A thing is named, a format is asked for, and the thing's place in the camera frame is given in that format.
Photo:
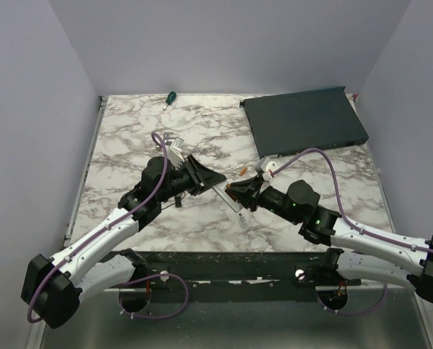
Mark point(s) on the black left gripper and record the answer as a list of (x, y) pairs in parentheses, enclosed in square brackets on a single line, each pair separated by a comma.
[(202, 178)]

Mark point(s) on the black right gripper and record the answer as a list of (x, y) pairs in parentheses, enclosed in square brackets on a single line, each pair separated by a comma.
[(245, 195)]

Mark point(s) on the white remote control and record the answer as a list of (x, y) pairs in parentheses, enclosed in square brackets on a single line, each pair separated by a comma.
[(219, 189)]

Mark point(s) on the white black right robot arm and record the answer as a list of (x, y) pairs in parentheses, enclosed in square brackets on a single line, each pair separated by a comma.
[(362, 252)]

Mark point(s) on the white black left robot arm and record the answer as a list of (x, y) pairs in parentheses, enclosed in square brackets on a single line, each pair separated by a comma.
[(52, 286)]

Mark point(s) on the black cable connector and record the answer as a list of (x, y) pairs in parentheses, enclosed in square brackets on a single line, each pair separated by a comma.
[(178, 201)]

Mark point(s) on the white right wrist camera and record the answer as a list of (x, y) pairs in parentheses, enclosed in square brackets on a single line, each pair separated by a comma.
[(265, 168)]

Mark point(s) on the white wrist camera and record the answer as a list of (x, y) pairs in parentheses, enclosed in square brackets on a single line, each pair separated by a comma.
[(265, 168), (174, 151)]

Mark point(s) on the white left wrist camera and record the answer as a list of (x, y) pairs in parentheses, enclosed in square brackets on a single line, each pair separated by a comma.
[(174, 151)]

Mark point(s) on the silver metal bracket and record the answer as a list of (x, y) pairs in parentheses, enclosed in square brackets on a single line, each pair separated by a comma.
[(167, 138)]

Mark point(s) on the dark flat network switch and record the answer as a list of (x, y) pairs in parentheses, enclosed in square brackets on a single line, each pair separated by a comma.
[(283, 125)]

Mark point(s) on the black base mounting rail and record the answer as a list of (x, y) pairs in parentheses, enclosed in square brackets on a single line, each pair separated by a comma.
[(171, 277)]

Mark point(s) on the green handled screwdriver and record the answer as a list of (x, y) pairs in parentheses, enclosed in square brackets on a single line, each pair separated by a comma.
[(171, 97)]

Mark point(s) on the aluminium front rail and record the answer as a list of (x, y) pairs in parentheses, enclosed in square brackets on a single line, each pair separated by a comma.
[(350, 285)]

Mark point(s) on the aluminium rail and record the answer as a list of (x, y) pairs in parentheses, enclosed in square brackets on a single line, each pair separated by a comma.
[(350, 285), (71, 224)]

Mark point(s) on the aluminium left side rail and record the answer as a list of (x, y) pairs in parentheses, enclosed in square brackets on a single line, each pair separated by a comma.
[(71, 224)]

